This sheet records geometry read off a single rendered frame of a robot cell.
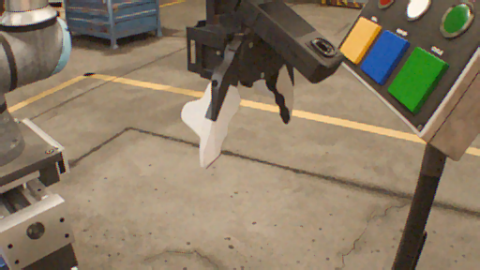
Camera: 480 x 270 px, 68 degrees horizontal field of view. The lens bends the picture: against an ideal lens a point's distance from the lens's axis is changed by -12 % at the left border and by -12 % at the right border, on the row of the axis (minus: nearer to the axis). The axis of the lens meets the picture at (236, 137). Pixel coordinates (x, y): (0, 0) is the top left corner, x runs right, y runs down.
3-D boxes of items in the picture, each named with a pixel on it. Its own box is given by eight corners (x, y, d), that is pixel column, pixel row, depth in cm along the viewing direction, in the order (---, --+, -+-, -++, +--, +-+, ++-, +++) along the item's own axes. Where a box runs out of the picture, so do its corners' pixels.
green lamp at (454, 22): (445, 37, 44) (450, 3, 42) (440, 30, 48) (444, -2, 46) (469, 41, 43) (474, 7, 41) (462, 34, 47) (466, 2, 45)
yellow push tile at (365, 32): (353, 63, 63) (378, 25, 61) (338, 51, 70) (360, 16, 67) (361, 68, 64) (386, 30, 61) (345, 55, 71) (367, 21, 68)
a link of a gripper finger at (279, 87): (269, 97, 56) (245, 52, 49) (305, 108, 52) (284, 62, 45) (258, 113, 55) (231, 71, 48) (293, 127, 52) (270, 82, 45)
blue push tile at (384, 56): (378, 83, 55) (407, 40, 52) (359, 67, 61) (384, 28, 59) (386, 89, 55) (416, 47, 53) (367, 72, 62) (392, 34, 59)
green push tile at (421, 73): (410, 111, 46) (445, 61, 43) (386, 89, 52) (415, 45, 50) (419, 118, 46) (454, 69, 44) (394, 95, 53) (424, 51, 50)
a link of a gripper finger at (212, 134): (176, 153, 45) (208, 79, 46) (213, 172, 42) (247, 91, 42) (157, 147, 43) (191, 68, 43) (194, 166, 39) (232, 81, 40)
